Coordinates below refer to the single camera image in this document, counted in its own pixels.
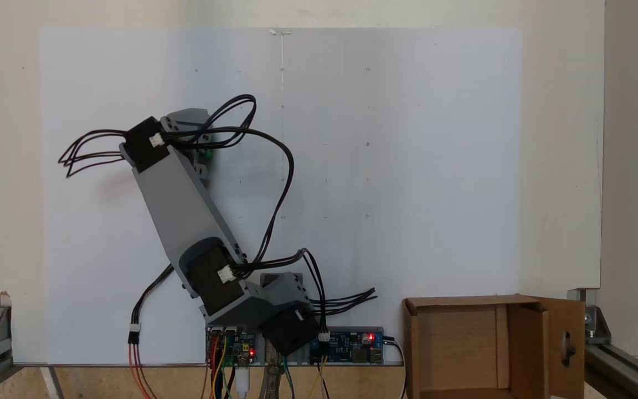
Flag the white paper sheet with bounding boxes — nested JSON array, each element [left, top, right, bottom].
[[39, 27, 522, 366]]

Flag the metal clamp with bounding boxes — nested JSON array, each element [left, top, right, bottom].
[[261, 360, 292, 399]]

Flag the blue circuit board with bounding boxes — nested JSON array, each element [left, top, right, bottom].
[[309, 327, 384, 365]]

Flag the brown cardboard box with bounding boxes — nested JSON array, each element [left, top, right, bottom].
[[402, 294, 586, 399]]

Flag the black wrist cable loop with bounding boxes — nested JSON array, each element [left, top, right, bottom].
[[59, 129, 131, 178]]

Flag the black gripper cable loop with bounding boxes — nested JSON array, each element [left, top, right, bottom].
[[161, 94, 296, 267]]

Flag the black cable with white plug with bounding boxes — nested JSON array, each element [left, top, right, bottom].
[[128, 265, 176, 345]]

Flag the black motor cable bundle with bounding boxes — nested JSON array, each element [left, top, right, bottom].
[[297, 248, 378, 341]]

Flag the circuit board with jumper wires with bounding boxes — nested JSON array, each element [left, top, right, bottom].
[[205, 321, 257, 367]]

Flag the orange and red wires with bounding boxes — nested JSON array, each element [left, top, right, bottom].
[[128, 341, 156, 399]]

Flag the coloured jumper wires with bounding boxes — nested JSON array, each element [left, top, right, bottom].
[[202, 332, 242, 399]]

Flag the white USB cable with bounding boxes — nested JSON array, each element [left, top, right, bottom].
[[235, 349, 251, 399]]

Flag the black power cable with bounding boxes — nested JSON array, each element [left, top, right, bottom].
[[383, 335, 408, 399]]

